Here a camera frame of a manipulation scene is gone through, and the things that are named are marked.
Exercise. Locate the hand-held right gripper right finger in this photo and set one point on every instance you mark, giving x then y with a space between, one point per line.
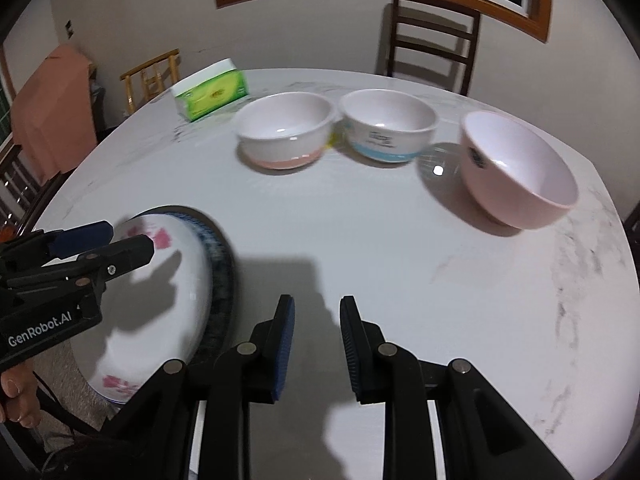
350 345

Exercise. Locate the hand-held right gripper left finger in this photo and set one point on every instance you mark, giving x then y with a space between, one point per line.
282 345

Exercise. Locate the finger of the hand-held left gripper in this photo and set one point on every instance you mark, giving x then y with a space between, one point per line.
80 237
120 257

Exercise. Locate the white plate with pink flowers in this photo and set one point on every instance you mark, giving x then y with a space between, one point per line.
165 310

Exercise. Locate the large blue floral plate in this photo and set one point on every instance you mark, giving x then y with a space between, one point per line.
222 280

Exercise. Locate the white ribbed bowl pink base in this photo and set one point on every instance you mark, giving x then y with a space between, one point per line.
280 115

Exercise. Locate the white bowl blue band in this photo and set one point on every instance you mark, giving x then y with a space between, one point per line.
390 110

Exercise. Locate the large pink bowl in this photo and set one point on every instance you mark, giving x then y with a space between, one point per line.
525 160

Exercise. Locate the person's left hand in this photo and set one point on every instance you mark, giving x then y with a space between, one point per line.
20 390

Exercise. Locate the pink cloth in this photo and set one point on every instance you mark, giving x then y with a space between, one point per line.
50 110

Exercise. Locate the green tissue box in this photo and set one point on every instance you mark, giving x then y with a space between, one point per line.
215 92

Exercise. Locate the bamboo chair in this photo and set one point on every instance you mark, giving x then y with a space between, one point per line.
150 60

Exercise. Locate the dark wooden chairs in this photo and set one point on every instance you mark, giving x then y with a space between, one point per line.
633 221

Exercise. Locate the dark wooden slat-back chair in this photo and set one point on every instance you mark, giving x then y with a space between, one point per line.
435 10

